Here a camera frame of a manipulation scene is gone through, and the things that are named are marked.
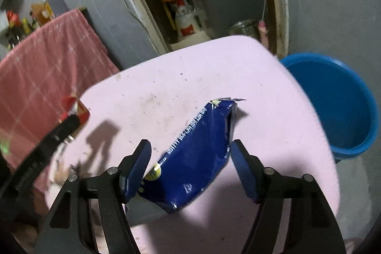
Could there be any red and beige wrapper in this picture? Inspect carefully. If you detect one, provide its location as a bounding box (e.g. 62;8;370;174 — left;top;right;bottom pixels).
60;95;90;126

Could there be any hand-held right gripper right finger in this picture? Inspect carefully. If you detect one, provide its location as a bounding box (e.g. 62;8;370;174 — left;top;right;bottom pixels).
231;139;347;254

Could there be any metal pot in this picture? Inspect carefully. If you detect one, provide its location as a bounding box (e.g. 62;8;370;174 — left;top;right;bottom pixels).
229;20;258;36

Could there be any dark blue snack wrapper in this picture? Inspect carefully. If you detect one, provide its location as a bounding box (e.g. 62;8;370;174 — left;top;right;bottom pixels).
125;98;247;214

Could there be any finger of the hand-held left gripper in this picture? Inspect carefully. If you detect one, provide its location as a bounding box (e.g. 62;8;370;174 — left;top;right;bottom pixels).
45;114;81;150

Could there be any pink object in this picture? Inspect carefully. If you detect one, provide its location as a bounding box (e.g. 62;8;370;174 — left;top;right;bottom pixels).
258;20;268;43

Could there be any blue plastic bucket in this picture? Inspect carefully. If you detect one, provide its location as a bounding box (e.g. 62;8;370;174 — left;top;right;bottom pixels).
280;53;379;164

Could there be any wooden door frame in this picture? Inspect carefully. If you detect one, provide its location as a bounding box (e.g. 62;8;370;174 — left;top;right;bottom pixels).
103;0;289;60

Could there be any white red bottle on floor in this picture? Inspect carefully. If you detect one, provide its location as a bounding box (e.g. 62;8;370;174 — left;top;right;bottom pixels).
174;0;203;40

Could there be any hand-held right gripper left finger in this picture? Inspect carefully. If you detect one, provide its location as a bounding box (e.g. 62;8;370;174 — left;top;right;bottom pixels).
33;139;152;254

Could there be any pink checked cloth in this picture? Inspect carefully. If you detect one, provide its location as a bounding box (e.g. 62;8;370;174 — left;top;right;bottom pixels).
0;9;121;195

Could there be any red plastic bag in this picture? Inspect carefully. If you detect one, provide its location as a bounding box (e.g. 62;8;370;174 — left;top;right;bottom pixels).
6;10;20;30

